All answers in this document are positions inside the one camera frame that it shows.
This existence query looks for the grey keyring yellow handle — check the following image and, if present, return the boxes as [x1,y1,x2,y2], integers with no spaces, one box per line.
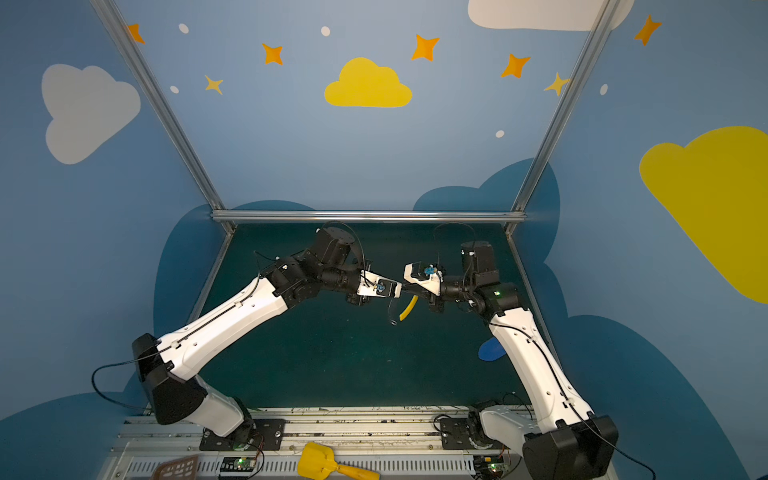
[387,295,419,326]

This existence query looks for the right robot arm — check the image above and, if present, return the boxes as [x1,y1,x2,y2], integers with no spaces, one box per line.
[403,241,618,479]

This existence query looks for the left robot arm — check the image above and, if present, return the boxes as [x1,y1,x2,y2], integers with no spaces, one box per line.
[132,227,388,440]

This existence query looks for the yellow plastic scoop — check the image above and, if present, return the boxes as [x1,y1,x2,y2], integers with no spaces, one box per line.
[297,442,380,480]

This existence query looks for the right controller board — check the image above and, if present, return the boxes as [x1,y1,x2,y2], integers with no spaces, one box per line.
[472,456,512,480]

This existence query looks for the controller board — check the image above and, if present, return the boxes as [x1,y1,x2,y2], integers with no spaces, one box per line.
[217,457,258,479]
[472,456,512,480]

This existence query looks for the left controller board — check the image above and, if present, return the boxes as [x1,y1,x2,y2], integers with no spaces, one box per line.
[217,457,258,479]

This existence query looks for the brown perforated plate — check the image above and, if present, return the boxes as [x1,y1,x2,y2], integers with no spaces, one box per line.
[150,455,199,480]

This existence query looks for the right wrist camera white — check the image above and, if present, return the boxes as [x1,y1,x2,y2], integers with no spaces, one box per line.
[404,262,443,296]

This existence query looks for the blue trowel wooden handle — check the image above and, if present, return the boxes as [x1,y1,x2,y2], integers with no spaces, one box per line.
[478,337,507,362]

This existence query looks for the aluminium frame rail back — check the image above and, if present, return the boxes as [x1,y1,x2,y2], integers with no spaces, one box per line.
[211,210,526,224]

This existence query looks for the aluminium frame rail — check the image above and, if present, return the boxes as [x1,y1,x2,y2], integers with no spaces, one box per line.
[90,0,235,322]
[211,210,526,224]
[504,0,627,362]

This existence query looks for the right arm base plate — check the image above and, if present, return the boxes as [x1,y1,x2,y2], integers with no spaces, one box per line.
[433,415,503,450]

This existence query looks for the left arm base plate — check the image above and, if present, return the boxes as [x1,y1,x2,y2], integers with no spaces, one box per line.
[199,418,286,452]

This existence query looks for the aluminium frame rail left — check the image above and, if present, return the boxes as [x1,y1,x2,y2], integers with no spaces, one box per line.
[90,0,235,322]

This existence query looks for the aluminium frame rail right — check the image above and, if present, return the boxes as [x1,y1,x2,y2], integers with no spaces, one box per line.
[504,0,627,362]

